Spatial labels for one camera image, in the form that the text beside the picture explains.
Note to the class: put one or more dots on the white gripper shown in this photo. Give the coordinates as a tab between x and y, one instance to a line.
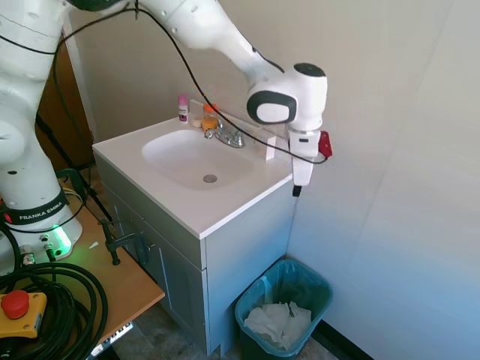
303	150

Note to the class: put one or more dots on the white tissue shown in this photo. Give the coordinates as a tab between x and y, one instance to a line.
277	322

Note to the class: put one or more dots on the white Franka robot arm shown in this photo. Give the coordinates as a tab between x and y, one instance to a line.
22	150

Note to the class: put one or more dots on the teal trash bin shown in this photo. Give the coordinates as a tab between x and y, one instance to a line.
311	296

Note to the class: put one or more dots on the chrome sink drain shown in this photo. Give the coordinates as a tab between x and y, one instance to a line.
210	178

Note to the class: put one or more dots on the chrome faucet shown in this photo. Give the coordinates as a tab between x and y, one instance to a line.
227	137

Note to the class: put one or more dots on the grey vanity cabinet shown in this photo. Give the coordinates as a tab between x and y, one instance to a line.
240	262

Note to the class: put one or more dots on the orange round jar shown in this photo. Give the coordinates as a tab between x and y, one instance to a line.
209	123

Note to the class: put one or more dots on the white sink countertop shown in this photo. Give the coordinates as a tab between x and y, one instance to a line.
180	202

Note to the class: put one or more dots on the clear bottle with orange lid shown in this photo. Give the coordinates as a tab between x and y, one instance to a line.
210	110

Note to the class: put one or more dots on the small white round jar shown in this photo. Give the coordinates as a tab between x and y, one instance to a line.
196	122

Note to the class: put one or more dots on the pink and white deodorant stick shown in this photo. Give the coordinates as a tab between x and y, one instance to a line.
183	110

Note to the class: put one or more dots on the black metal C-clamp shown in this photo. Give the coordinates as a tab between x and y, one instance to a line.
125	240
71	180

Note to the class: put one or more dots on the light wooden table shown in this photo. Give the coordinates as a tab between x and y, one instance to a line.
127	285

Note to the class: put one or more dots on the white desk control panel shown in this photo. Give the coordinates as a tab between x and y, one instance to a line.
112	333

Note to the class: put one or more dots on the brown wooden door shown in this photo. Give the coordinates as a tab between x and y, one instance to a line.
71	123

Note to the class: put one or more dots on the yellow emergency stop box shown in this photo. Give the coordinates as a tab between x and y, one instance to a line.
30	318

